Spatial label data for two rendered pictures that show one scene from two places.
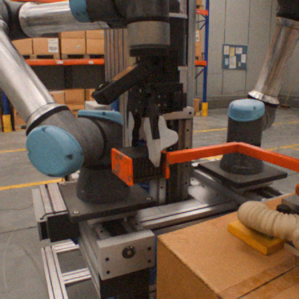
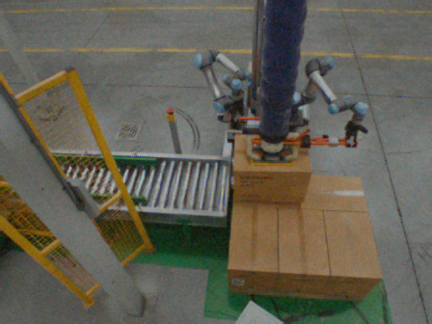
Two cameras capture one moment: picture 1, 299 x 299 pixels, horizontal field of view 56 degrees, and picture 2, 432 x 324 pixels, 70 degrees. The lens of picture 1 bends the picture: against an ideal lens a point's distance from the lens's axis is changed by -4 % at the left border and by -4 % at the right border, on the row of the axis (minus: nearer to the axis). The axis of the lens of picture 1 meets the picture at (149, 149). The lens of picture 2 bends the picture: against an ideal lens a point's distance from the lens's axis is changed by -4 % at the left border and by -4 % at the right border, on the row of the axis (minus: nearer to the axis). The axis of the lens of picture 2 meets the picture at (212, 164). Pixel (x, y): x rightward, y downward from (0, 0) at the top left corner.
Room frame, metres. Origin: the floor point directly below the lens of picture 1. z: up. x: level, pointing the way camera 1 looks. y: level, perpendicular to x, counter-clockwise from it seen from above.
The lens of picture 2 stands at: (-1.22, -1.00, 2.99)
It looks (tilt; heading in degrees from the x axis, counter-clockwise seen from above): 49 degrees down; 36
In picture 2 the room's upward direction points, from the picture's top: 5 degrees counter-clockwise
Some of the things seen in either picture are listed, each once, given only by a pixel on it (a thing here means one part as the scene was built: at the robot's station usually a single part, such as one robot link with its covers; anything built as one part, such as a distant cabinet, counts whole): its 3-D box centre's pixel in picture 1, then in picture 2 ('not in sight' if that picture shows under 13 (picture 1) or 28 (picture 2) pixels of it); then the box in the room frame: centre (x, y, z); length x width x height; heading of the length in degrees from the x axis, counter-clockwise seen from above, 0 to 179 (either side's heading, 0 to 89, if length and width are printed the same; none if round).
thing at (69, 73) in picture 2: not in sight; (80, 218); (-0.78, 0.54, 1.05); 0.87 x 0.10 x 2.10; 168
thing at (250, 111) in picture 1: (245, 120); (293, 101); (0.97, -0.33, 1.20); 0.13 x 0.12 x 0.14; 145
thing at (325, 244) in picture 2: not in sight; (297, 229); (0.33, -0.76, 0.34); 1.20 x 1.00 x 0.40; 116
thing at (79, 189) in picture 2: not in sight; (72, 197); (-0.84, 0.23, 1.62); 0.20 x 0.05 x 0.30; 116
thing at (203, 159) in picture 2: not in sight; (121, 159); (0.08, 1.15, 0.50); 2.31 x 0.05 x 0.19; 116
